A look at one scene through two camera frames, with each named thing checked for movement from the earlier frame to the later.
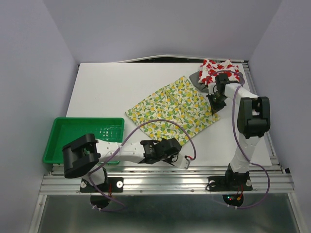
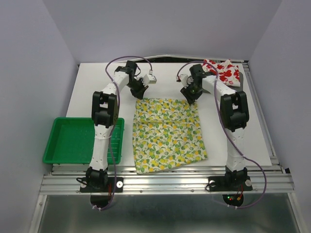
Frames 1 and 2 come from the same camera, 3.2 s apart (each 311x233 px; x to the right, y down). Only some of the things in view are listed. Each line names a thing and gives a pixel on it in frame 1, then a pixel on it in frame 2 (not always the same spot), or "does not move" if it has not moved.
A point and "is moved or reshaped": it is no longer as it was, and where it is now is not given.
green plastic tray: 63,129 does not move
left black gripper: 171,159 -> 139,93
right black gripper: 214,107 -> 190,97
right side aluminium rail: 273,162 does not move
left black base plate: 113,184 does not move
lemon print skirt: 176,111 is moved or reshaped
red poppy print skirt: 209,69 does not move
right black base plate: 238,181 does not move
